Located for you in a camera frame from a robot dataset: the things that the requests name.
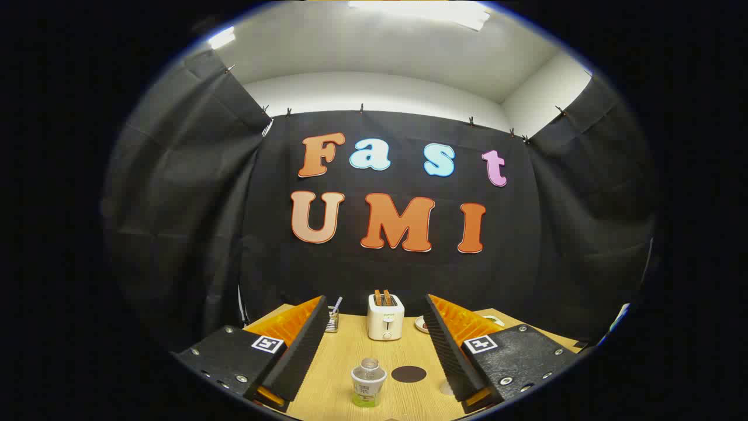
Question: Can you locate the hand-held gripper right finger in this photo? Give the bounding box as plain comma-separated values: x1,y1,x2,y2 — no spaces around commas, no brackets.
423,294,579,415

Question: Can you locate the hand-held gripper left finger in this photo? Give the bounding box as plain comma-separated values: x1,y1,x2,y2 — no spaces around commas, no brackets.
172,295,331,413

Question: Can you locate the dark brown round coaster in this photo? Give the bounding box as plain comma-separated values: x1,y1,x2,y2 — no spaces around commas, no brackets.
391,366,427,384

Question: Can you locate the clear juice bottle white label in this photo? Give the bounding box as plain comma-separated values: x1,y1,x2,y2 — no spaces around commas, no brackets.
351,358,387,408

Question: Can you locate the wooden table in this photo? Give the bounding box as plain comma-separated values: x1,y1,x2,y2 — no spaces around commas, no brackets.
243,303,585,421

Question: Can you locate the white toaster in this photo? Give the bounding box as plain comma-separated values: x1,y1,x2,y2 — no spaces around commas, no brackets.
367,294,405,341

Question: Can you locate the black backdrop cloth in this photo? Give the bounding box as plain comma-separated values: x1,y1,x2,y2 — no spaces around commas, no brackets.
102,50,655,351

